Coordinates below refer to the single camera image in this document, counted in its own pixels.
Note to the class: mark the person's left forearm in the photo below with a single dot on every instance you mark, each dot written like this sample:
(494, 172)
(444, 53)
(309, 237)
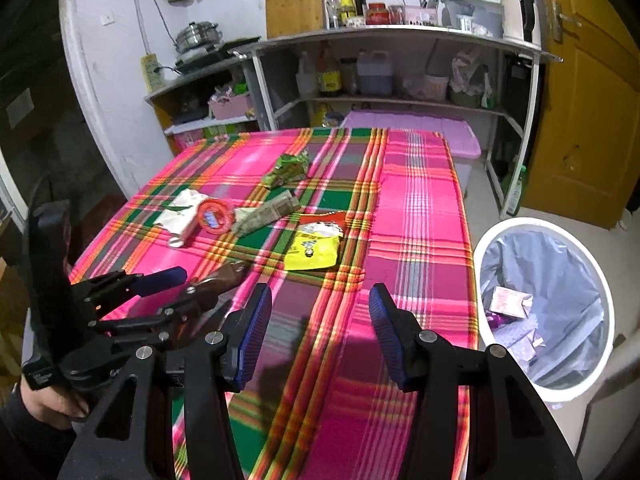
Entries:
(25, 447)

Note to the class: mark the yellow snack packet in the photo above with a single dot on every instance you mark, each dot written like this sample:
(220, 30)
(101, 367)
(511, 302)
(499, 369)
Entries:
(310, 252)

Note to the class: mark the blue bin liner bag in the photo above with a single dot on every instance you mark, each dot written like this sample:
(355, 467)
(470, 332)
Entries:
(550, 270)

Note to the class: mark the small glass jar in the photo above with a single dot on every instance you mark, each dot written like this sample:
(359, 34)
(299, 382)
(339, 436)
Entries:
(396, 14)

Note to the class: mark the blue plastic jug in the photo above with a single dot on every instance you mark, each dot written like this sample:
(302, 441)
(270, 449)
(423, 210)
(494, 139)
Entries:
(375, 74)

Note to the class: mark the green plastic bottle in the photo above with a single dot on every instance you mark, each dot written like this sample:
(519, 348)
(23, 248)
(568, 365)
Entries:
(517, 187)

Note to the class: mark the black cooktop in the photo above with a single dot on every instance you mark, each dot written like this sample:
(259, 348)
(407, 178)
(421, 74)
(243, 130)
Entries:
(220, 51)

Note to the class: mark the clear plastic storage container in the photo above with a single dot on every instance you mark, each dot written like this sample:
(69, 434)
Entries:
(475, 7)

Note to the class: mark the green wrapper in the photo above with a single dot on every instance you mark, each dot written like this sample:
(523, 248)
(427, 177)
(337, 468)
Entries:
(287, 167)

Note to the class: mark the purple snack packet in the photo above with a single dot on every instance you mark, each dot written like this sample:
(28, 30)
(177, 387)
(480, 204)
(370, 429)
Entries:
(495, 321)

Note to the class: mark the white wall switch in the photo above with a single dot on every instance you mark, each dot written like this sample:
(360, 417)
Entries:
(106, 19)

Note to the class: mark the storage box with lilac lid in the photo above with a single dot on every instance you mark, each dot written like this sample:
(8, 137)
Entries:
(415, 132)

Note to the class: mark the dark jar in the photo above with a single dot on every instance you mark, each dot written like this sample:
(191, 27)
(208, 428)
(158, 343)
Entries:
(349, 76)

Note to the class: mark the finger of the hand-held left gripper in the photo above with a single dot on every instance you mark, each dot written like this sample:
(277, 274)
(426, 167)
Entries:
(162, 278)
(192, 305)

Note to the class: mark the white and black kettle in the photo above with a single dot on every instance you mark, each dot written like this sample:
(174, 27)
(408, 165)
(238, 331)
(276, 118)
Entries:
(517, 10)

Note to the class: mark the metal shelf unit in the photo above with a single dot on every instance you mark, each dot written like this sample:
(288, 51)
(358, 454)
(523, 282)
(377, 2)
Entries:
(400, 35)

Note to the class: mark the olive brown packet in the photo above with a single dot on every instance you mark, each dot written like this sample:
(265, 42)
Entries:
(265, 212)

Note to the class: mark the bamboo cutting board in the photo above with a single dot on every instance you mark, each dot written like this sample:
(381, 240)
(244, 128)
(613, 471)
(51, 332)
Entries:
(295, 0)

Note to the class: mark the white plastic bag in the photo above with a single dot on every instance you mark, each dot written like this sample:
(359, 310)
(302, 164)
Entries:
(470, 80)

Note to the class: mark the pink tub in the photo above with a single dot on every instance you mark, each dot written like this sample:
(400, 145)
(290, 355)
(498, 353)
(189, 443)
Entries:
(435, 88)

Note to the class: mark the white plastic bottle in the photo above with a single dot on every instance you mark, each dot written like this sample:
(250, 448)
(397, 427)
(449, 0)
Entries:
(305, 79)

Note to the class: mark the clear glass bottle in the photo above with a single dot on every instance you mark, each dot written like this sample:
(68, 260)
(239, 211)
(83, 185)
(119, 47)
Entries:
(332, 11)

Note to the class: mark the low side shelf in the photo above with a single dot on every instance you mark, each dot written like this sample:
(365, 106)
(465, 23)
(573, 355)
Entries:
(172, 86)

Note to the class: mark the pink drink carton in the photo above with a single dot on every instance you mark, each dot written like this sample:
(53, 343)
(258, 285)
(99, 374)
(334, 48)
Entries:
(507, 302)

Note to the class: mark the steel pot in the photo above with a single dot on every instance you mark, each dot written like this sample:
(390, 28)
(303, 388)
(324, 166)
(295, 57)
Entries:
(197, 37)

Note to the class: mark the white paper bag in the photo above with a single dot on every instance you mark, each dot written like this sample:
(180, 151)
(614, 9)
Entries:
(179, 210)

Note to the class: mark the green bottle with yellow label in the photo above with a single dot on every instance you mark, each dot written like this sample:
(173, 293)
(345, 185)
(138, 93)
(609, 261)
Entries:
(346, 5)

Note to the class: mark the wooden door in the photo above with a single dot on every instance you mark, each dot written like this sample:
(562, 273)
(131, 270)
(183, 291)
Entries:
(590, 110)

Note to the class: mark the small patterned bowl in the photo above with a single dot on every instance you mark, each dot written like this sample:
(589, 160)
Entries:
(355, 22)

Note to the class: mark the red jar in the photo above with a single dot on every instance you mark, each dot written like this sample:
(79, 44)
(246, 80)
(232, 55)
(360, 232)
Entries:
(377, 14)

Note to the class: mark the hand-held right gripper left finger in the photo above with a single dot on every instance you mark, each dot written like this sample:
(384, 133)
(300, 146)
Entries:
(255, 330)

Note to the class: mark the pink cardboard box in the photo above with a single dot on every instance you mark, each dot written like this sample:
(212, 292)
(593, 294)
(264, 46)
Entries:
(185, 139)

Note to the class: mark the yellow power strip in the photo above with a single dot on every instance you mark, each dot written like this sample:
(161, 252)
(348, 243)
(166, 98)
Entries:
(150, 71)

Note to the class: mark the pink knife holder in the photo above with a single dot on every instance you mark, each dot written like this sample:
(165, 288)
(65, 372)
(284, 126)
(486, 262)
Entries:
(420, 16)

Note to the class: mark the person's left hand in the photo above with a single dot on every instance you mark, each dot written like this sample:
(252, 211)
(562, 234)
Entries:
(55, 407)

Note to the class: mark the green cardboard box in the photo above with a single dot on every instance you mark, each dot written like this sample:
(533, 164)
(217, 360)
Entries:
(222, 130)

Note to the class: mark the cooking oil bottle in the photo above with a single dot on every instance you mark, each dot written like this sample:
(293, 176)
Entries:
(329, 75)

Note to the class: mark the brown wrapper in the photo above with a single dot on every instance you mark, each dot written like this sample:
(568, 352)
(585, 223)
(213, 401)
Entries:
(225, 276)

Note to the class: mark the pink basket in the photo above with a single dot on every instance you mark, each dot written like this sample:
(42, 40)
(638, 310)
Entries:
(227, 106)

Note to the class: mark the pink plaid tablecloth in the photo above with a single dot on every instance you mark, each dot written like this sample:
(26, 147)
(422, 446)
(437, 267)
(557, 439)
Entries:
(410, 200)

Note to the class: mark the white round trash bin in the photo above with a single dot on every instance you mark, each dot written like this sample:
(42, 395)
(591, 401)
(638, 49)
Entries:
(607, 310)

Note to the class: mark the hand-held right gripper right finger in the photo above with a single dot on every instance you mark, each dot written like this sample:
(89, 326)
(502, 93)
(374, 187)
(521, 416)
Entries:
(387, 335)

